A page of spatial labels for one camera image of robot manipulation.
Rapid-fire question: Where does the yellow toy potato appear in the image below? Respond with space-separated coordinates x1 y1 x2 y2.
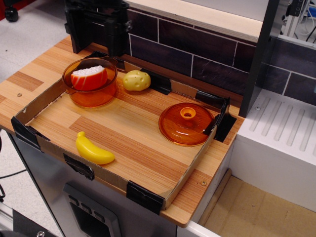
122 70 151 91

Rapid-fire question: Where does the orange transparent pot lid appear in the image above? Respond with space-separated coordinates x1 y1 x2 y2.
158 103 215 146

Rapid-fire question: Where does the salmon sushi toy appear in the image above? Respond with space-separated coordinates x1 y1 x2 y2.
71 65 108 91

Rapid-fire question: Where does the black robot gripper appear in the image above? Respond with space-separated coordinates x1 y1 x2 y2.
65 0 132 57

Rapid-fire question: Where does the orange transparent plastic pot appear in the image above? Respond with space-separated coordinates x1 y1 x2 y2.
62 56 118 108

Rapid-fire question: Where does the white toy sink drainboard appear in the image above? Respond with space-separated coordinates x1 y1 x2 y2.
229 90 316 211

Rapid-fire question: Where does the cardboard fence with black tape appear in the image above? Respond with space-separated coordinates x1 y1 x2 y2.
1 48 243 223

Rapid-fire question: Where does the yellow toy banana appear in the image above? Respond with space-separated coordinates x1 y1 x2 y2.
76 131 115 165

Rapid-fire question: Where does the dark grey vertical post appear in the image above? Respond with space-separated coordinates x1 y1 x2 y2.
65 23 93 53

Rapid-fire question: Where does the grey toy oven front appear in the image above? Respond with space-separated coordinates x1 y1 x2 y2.
63 183 121 237

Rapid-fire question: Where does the dark grey right post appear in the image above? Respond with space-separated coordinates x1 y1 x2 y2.
239 0 279 118

